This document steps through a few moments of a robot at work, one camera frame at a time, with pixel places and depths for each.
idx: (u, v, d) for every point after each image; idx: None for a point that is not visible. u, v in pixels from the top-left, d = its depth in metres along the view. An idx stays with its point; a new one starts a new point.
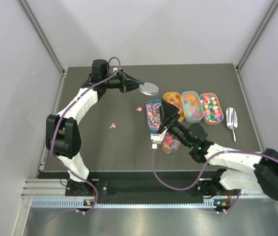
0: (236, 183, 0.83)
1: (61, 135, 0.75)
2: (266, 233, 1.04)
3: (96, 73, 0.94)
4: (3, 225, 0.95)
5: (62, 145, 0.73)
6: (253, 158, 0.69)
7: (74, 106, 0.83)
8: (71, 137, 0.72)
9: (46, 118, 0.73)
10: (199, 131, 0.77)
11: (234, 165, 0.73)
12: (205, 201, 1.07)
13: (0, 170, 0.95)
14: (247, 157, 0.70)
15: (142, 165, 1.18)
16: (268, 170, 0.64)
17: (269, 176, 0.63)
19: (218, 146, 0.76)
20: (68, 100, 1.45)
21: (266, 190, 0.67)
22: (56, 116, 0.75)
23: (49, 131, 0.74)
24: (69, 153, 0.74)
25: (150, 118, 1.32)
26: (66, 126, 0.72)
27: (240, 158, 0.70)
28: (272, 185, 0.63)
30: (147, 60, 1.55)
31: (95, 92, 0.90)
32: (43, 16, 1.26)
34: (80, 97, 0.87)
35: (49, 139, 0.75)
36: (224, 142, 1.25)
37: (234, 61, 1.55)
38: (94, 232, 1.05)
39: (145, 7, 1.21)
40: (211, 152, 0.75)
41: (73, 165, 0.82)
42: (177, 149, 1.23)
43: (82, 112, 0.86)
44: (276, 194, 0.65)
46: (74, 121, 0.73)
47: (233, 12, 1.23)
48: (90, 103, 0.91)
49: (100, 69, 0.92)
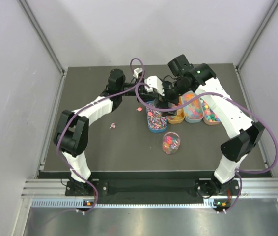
0: (222, 167, 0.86)
1: (70, 132, 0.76)
2: (266, 233, 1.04)
3: (112, 86, 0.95)
4: (3, 225, 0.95)
5: (68, 142, 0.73)
6: (243, 121, 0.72)
7: (90, 108, 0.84)
8: (79, 135, 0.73)
9: (62, 112, 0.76)
10: (183, 60, 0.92)
11: (219, 112, 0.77)
12: (205, 201, 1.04)
13: (0, 169, 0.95)
14: (239, 117, 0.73)
15: (142, 165, 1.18)
16: (247, 137, 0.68)
17: (245, 141, 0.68)
19: (218, 86, 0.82)
20: (68, 100, 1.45)
21: (225, 147, 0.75)
22: (71, 112, 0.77)
23: (60, 125, 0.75)
24: (73, 151, 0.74)
25: (150, 118, 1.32)
26: (78, 123, 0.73)
27: (233, 114, 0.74)
28: (237, 147, 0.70)
30: (147, 60, 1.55)
31: (111, 103, 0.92)
32: (43, 17, 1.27)
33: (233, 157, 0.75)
34: (97, 102, 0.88)
35: (58, 133, 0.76)
36: (223, 142, 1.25)
37: (234, 61, 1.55)
38: (94, 232, 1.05)
39: (144, 7, 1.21)
40: (209, 86, 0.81)
41: (75, 164, 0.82)
42: (177, 149, 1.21)
43: (95, 118, 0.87)
44: (230, 154, 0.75)
46: (87, 119, 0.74)
47: (233, 12, 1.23)
48: (104, 111, 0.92)
49: (115, 83, 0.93)
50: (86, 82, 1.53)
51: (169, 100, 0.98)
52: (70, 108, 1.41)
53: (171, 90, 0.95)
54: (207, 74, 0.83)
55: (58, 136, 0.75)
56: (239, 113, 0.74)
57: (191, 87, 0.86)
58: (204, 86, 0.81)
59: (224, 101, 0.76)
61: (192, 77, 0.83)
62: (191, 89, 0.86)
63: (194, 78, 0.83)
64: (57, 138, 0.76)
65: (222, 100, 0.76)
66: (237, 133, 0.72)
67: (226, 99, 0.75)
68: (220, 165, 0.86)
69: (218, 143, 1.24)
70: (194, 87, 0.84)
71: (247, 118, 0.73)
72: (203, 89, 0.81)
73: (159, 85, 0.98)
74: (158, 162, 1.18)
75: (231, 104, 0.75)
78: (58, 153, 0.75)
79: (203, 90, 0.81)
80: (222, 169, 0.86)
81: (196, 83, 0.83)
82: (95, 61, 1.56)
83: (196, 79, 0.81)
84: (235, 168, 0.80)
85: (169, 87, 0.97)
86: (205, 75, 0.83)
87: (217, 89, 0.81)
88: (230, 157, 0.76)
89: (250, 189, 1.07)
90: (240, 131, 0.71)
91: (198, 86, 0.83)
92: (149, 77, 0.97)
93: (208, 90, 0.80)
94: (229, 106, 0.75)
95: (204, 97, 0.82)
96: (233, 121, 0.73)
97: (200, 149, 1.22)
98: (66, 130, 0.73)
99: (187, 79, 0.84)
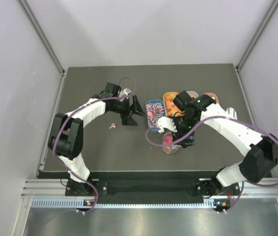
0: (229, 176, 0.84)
1: (65, 135, 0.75)
2: (266, 233, 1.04)
3: (107, 92, 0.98)
4: (3, 225, 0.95)
5: (63, 145, 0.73)
6: (252, 136, 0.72)
7: (83, 110, 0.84)
8: (75, 137, 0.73)
9: (55, 116, 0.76)
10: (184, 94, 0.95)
11: (227, 133, 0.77)
12: (205, 201, 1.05)
13: (0, 170, 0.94)
14: (246, 133, 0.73)
15: (143, 165, 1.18)
16: (260, 151, 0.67)
17: (259, 156, 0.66)
19: (220, 110, 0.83)
20: (68, 100, 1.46)
21: (244, 168, 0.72)
22: (64, 115, 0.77)
23: (54, 129, 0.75)
24: (69, 154, 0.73)
25: (150, 118, 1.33)
26: (71, 126, 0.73)
27: (239, 131, 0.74)
28: (254, 164, 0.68)
30: (147, 60, 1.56)
31: (103, 104, 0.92)
32: (43, 16, 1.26)
33: (253, 177, 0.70)
34: (90, 103, 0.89)
35: (52, 137, 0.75)
36: (223, 142, 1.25)
37: (234, 61, 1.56)
38: (94, 232, 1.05)
39: (145, 7, 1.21)
40: (213, 112, 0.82)
41: (73, 166, 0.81)
42: (177, 150, 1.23)
43: (88, 120, 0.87)
44: (250, 175, 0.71)
46: (81, 121, 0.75)
47: (233, 12, 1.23)
48: (96, 113, 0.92)
49: (113, 88, 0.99)
50: (86, 82, 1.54)
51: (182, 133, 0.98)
52: (70, 109, 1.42)
53: (181, 124, 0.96)
54: (208, 103, 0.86)
55: (52, 140, 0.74)
56: (245, 130, 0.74)
57: (194, 117, 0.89)
58: (205, 111, 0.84)
59: (227, 120, 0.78)
61: (195, 108, 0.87)
62: (197, 119, 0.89)
63: (196, 108, 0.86)
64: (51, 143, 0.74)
65: (226, 120, 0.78)
66: (248, 149, 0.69)
67: (229, 119, 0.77)
68: (227, 171, 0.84)
69: (217, 144, 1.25)
70: (199, 117, 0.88)
71: (255, 133, 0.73)
72: (205, 114, 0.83)
73: (170, 122, 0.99)
74: (157, 162, 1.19)
75: (235, 123, 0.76)
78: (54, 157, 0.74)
79: (205, 115, 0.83)
80: (227, 174, 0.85)
81: (200, 113, 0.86)
82: (95, 61, 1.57)
83: (199, 110, 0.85)
84: (242, 178, 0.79)
85: (179, 122, 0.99)
86: (205, 103, 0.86)
87: (219, 112, 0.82)
88: (251, 179, 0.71)
89: (250, 189, 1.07)
90: (250, 146, 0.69)
91: (201, 113, 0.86)
92: (159, 120, 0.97)
93: (209, 114, 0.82)
94: (234, 125, 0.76)
95: (208, 123, 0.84)
96: (241, 137, 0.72)
97: (201, 149, 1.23)
98: (61, 133, 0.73)
99: (190, 110, 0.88)
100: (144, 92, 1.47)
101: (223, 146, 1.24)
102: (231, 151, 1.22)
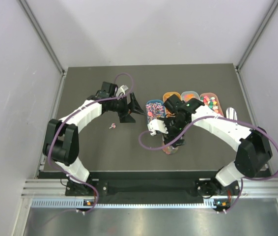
0: (228, 176, 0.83)
1: (60, 141, 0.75)
2: (266, 233, 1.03)
3: (104, 91, 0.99)
4: (3, 225, 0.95)
5: (58, 151, 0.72)
6: (240, 131, 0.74)
7: (78, 114, 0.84)
8: (69, 143, 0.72)
9: (48, 122, 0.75)
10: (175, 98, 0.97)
11: (218, 132, 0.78)
12: (205, 201, 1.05)
13: (0, 170, 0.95)
14: (236, 129, 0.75)
15: (143, 165, 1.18)
16: (250, 144, 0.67)
17: (250, 149, 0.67)
19: (208, 109, 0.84)
20: (68, 101, 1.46)
21: (239, 164, 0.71)
22: (58, 122, 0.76)
23: (48, 135, 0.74)
24: (65, 161, 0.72)
25: (150, 118, 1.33)
26: (66, 132, 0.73)
27: (229, 128, 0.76)
28: (247, 158, 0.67)
30: (147, 60, 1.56)
31: (99, 105, 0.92)
32: (43, 16, 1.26)
33: (249, 172, 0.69)
34: (84, 106, 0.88)
35: (47, 144, 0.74)
36: (223, 142, 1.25)
37: (234, 61, 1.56)
38: (94, 233, 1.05)
39: (144, 7, 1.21)
40: (201, 113, 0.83)
41: (71, 169, 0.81)
42: (177, 150, 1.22)
43: (84, 123, 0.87)
44: (246, 171, 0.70)
46: (75, 127, 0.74)
47: (233, 12, 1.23)
48: (93, 115, 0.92)
49: (109, 87, 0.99)
50: (87, 83, 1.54)
51: (174, 134, 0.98)
52: (70, 109, 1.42)
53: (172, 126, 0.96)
54: (197, 106, 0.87)
55: (48, 147, 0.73)
56: (235, 125, 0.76)
57: (185, 120, 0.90)
58: (194, 113, 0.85)
59: (216, 119, 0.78)
61: (185, 111, 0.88)
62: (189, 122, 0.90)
63: (185, 111, 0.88)
64: (46, 149, 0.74)
65: (215, 119, 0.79)
66: (238, 143, 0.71)
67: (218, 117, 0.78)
68: (225, 170, 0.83)
69: (217, 144, 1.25)
70: (190, 119, 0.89)
71: (243, 128, 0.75)
72: (193, 116, 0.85)
73: (161, 124, 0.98)
74: (157, 162, 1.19)
75: (224, 121, 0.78)
78: (50, 162, 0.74)
79: (194, 117, 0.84)
80: (226, 173, 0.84)
81: (190, 117, 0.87)
82: (95, 61, 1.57)
83: (189, 112, 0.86)
84: (243, 177, 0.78)
85: (169, 123, 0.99)
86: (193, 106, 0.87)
87: (208, 112, 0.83)
88: (247, 174, 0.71)
89: (250, 189, 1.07)
90: (240, 140, 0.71)
91: (191, 116, 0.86)
92: (151, 122, 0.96)
93: (198, 116, 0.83)
94: (223, 122, 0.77)
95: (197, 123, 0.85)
96: (231, 133, 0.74)
97: (201, 149, 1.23)
98: (55, 139, 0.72)
99: (180, 114, 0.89)
100: (144, 92, 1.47)
101: (223, 146, 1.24)
102: (231, 151, 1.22)
